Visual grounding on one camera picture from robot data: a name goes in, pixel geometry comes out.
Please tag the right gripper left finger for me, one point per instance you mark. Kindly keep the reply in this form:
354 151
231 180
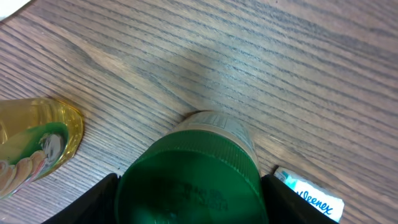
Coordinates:
96 206

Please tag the yellow liquid bottle silver cap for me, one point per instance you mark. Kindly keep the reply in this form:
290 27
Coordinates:
37 136

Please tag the white barcode scanner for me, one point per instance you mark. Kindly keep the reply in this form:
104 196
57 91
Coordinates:
9 7

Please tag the teal tissue pack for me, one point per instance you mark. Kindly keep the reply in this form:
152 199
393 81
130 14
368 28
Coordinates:
323 200

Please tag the green lid white jar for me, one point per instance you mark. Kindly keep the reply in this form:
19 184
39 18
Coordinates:
205 170

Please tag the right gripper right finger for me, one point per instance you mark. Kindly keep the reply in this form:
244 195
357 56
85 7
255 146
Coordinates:
284 206

